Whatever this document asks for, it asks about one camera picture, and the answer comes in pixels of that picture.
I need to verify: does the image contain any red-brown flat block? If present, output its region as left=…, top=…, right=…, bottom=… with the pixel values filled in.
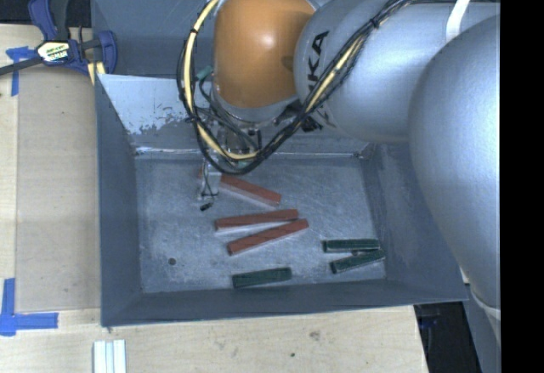
left=197, top=168, right=283, bottom=208
left=225, top=218, right=310, bottom=257
left=213, top=208, right=300, bottom=237

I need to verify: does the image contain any grey metal bin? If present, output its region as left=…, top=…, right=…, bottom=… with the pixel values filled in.
left=89, top=0, right=469, bottom=328

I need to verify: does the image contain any dark green flat block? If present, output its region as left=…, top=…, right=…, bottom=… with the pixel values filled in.
left=230, top=266, right=294, bottom=290
left=320, top=238, right=381, bottom=254
left=329, top=249, right=387, bottom=275

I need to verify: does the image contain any pale wood flat board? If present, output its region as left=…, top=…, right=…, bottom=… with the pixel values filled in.
left=14, top=25, right=104, bottom=314

